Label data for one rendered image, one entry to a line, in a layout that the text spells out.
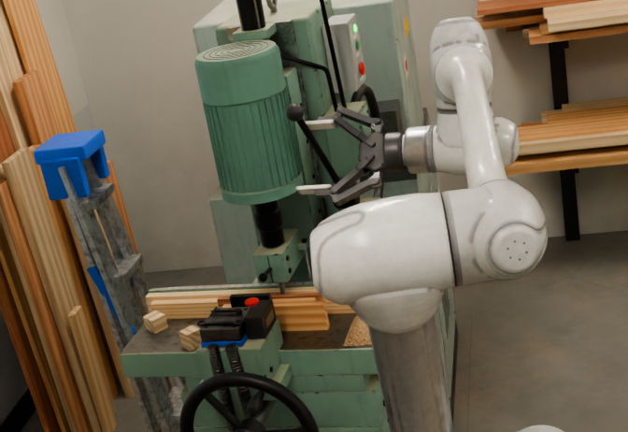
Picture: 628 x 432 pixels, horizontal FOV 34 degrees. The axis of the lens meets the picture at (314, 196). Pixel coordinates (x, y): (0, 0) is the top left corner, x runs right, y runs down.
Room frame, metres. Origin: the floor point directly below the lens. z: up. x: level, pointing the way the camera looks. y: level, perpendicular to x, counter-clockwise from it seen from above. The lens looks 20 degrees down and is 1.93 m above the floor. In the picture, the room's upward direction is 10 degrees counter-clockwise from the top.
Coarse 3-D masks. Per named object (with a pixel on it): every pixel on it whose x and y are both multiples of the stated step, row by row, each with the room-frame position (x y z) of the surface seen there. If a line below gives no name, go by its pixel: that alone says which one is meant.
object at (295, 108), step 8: (296, 104) 1.93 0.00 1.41; (288, 112) 1.92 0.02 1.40; (296, 112) 1.91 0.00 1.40; (296, 120) 1.92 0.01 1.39; (304, 128) 1.96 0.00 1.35; (312, 136) 1.99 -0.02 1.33; (312, 144) 2.00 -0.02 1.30; (320, 152) 2.03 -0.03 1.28; (328, 160) 2.07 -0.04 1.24; (328, 168) 2.08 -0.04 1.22; (336, 176) 2.11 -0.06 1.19; (352, 184) 2.16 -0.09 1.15; (352, 200) 2.14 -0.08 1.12; (336, 208) 2.16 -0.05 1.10; (344, 208) 2.16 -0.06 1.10
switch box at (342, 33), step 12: (336, 24) 2.30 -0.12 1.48; (348, 24) 2.30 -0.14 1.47; (324, 36) 2.31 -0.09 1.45; (336, 36) 2.30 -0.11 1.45; (348, 36) 2.29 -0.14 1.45; (336, 48) 2.30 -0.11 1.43; (348, 48) 2.29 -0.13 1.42; (360, 48) 2.37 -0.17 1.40; (336, 60) 2.30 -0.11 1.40; (348, 60) 2.30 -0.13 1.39; (360, 60) 2.35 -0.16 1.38; (348, 72) 2.30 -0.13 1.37; (336, 84) 2.31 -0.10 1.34; (348, 84) 2.30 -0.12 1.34; (360, 84) 2.32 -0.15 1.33
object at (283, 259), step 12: (288, 228) 2.16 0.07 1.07; (288, 240) 2.09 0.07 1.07; (300, 240) 2.15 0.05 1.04; (264, 252) 2.05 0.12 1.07; (276, 252) 2.04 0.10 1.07; (288, 252) 2.06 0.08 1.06; (300, 252) 2.14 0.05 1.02; (264, 264) 2.04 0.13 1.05; (276, 264) 2.03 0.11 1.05; (288, 264) 2.05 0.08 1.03; (276, 276) 2.04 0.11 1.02; (288, 276) 2.04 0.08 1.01
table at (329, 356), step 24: (144, 336) 2.10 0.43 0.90; (168, 336) 2.08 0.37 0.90; (288, 336) 1.98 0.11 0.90; (312, 336) 1.96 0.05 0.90; (336, 336) 1.94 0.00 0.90; (144, 360) 2.02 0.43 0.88; (168, 360) 2.00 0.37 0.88; (192, 360) 1.98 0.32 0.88; (288, 360) 1.92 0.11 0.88; (312, 360) 1.90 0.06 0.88; (336, 360) 1.88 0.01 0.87; (360, 360) 1.87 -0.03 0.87
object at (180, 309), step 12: (156, 300) 2.19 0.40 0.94; (168, 300) 2.18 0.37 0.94; (180, 300) 2.17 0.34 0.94; (192, 300) 2.16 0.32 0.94; (204, 300) 2.15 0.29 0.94; (216, 300) 2.13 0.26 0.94; (168, 312) 2.16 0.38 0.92; (180, 312) 2.15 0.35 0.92; (192, 312) 2.15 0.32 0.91; (204, 312) 2.14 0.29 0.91; (336, 312) 2.04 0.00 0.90; (348, 312) 2.03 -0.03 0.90
